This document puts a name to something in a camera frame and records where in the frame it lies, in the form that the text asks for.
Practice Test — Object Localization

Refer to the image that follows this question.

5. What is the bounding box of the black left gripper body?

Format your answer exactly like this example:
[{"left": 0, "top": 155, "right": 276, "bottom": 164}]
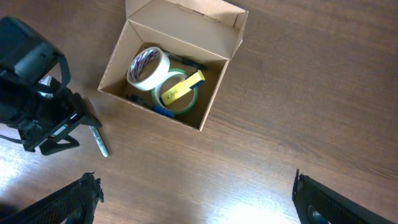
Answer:
[{"left": 17, "top": 77, "right": 77, "bottom": 152}]

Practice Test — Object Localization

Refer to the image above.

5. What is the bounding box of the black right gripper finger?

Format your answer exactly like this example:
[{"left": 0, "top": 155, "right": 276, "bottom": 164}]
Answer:
[
  {"left": 292, "top": 171, "right": 392, "bottom": 224},
  {"left": 39, "top": 134, "right": 80, "bottom": 156},
  {"left": 1, "top": 172, "right": 104, "bottom": 224},
  {"left": 73, "top": 99, "right": 102, "bottom": 128}
]

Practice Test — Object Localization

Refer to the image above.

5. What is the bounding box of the black sharpie marker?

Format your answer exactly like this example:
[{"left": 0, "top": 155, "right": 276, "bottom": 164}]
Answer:
[{"left": 90, "top": 126, "right": 109, "bottom": 157}]

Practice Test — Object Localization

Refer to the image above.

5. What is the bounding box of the green tape roll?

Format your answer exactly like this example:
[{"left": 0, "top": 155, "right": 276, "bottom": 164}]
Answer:
[{"left": 152, "top": 68, "right": 198, "bottom": 114}]

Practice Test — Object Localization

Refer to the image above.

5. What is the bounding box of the blue ballpoint pen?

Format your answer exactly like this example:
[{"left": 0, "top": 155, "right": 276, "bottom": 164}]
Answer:
[{"left": 126, "top": 94, "right": 175, "bottom": 118}]

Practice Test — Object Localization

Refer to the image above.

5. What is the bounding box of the white masking tape roll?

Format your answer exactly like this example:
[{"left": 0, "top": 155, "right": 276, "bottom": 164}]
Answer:
[{"left": 126, "top": 47, "right": 170, "bottom": 91}]

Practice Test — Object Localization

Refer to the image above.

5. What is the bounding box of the black ballpoint pen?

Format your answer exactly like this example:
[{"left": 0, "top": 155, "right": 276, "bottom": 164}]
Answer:
[{"left": 162, "top": 49, "right": 208, "bottom": 70}]

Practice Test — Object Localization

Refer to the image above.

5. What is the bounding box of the yellow highlighter marker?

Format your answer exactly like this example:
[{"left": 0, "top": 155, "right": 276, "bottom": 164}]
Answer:
[{"left": 159, "top": 70, "right": 205, "bottom": 106}]

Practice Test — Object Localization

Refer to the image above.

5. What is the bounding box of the cardboard box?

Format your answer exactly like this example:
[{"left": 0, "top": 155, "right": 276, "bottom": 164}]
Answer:
[{"left": 98, "top": 0, "right": 248, "bottom": 130}]

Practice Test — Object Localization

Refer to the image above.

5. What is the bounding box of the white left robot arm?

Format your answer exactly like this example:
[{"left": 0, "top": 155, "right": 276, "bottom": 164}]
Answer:
[{"left": 1, "top": 16, "right": 84, "bottom": 156}]

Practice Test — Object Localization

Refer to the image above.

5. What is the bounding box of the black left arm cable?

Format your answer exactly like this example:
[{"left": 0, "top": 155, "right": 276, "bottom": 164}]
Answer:
[{"left": 0, "top": 54, "right": 72, "bottom": 146}]

